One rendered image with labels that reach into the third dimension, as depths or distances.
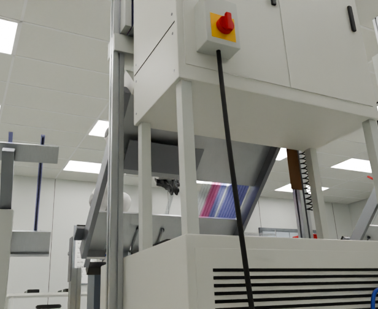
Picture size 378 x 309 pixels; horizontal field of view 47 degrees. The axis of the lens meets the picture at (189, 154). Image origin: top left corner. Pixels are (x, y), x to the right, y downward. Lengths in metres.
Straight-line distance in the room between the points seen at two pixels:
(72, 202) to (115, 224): 7.50
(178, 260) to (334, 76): 0.76
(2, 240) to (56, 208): 7.07
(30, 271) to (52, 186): 1.62
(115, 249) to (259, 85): 0.63
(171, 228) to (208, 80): 0.92
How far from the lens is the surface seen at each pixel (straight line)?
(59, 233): 8.65
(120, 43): 1.56
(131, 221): 1.79
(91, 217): 1.71
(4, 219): 1.69
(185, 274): 0.94
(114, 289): 1.30
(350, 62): 1.50
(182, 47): 1.12
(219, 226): 1.97
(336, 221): 12.24
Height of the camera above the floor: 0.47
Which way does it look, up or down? 20 degrees up
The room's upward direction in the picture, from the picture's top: 3 degrees counter-clockwise
